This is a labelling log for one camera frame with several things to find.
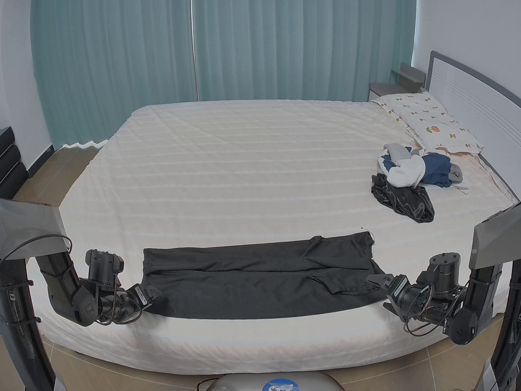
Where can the white printed pillow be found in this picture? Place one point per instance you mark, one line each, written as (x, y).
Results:
(431, 120)

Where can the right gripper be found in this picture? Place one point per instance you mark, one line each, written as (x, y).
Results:
(407, 295)

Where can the pile of clothes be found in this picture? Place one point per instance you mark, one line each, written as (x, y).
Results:
(407, 177)

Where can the bed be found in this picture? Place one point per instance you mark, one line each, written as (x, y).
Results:
(244, 157)

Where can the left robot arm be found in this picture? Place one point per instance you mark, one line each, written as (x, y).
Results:
(24, 234)

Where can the grey bedside table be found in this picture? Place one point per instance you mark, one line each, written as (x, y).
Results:
(401, 80)

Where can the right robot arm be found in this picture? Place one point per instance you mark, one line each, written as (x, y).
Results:
(488, 267)

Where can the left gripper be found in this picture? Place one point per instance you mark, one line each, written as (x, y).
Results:
(144, 295)

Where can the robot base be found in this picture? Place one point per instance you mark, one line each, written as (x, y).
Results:
(264, 384)

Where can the black T-shirt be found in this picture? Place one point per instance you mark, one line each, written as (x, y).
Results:
(252, 279)

